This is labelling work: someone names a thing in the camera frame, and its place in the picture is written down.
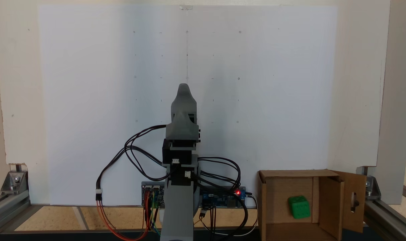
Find green jumper wire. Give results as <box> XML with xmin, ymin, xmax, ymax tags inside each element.
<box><xmin>150</xmin><ymin>192</ymin><xmax>161</xmax><ymax>235</ymax></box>

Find brown cardboard box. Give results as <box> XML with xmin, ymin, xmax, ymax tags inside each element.
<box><xmin>258</xmin><ymin>169</ymin><xmax>367</xmax><ymax>241</ymax></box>

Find grey pivoting gripper jaw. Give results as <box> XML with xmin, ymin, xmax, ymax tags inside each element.
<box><xmin>165</xmin><ymin>113</ymin><xmax>201</xmax><ymax>141</ymax></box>

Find aluminium corner bracket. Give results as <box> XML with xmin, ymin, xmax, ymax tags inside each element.
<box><xmin>0</xmin><ymin>163</ymin><xmax>29</xmax><ymax>195</ymax></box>
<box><xmin>365</xmin><ymin>176</ymin><xmax>382</xmax><ymax>201</ymax></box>

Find green dice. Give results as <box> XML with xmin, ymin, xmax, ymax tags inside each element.
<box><xmin>287</xmin><ymin>196</ymin><xmax>311</xmax><ymax>220</ymax></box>

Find black servo cable bundle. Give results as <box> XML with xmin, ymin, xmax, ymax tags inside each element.
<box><xmin>191</xmin><ymin>157</ymin><xmax>249</xmax><ymax>235</ymax></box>
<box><xmin>124</xmin><ymin>125</ymin><xmax>172</xmax><ymax>181</ymax></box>

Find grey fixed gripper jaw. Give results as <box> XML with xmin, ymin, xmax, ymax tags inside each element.
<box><xmin>171</xmin><ymin>84</ymin><xmax>198</xmax><ymax>124</ymax></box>

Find small wired circuit board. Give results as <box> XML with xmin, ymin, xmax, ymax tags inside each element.
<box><xmin>142</xmin><ymin>183</ymin><xmax>165</xmax><ymax>208</ymax></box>

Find aluminium frame post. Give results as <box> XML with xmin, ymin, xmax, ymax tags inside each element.
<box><xmin>363</xmin><ymin>197</ymin><xmax>406</xmax><ymax>241</ymax></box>
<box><xmin>0</xmin><ymin>192</ymin><xmax>31</xmax><ymax>236</ymax></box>

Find black and orange jumper cable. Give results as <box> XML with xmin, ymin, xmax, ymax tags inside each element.
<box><xmin>95</xmin><ymin>145</ymin><xmax>172</xmax><ymax>241</ymax></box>

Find grey board mounting plate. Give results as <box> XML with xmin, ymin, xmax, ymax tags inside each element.
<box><xmin>141</xmin><ymin>181</ymin><xmax>247</xmax><ymax>209</ymax></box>

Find blue circuit board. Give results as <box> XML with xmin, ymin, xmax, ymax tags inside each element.
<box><xmin>200</xmin><ymin>187</ymin><xmax>247</xmax><ymax>208</ymax></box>

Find thin white cable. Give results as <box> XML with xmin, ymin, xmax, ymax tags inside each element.
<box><xmin>201</xmin><ymin>193</ymin><xmax>259</xmax><ymax>241</ymax></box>

